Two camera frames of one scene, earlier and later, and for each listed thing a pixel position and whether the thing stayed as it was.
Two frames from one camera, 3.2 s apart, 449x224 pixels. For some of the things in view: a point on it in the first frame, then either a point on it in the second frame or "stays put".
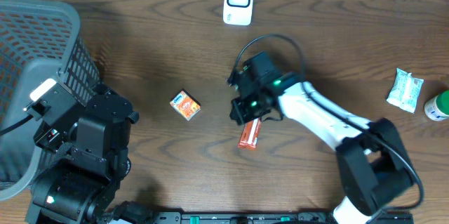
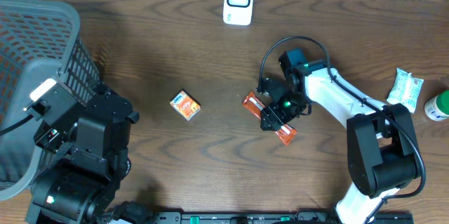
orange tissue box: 186,104 stays put
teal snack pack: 405,90 stays put
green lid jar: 437,108 stays put
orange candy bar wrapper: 250,134 → 285,133
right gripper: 241,114 → 274,115
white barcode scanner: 238,1 stays put
